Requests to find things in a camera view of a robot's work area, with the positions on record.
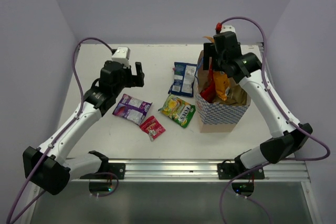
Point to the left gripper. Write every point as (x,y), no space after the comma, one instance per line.
(134,80)

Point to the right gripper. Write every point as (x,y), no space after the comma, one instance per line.
(210,51)

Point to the orange snack packet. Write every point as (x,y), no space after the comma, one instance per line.
(222,83)

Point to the purple white snack packet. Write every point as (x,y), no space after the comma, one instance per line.
(132,109)

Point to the dark blue snack packet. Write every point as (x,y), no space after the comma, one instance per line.
(183,80)

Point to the light blue chips bag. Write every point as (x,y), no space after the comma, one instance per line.
(236,97)

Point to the red cookie snack bag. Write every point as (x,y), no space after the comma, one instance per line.
(209,93)

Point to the green Fox's candy bag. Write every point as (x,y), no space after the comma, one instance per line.
(178,110)

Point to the blue checkered paper bag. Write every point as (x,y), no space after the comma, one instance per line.
(215,117)

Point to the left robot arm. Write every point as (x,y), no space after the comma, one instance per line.
(48,165)

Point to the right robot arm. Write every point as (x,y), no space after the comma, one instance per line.
(288,135)

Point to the small red candy packet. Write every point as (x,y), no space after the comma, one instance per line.
(152,128)

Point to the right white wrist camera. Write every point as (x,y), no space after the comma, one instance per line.
(221,28)

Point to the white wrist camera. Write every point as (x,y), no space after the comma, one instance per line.
(221,28)
(122,56)

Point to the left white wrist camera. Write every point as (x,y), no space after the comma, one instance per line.
(122,56)

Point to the aluminium mounting rail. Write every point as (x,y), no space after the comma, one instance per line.
(201,170)

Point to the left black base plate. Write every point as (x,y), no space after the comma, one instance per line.
(106,182)

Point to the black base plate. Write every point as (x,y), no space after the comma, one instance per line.
(106,182)
(228,169)

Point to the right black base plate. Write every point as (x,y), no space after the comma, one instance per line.
(228,169)

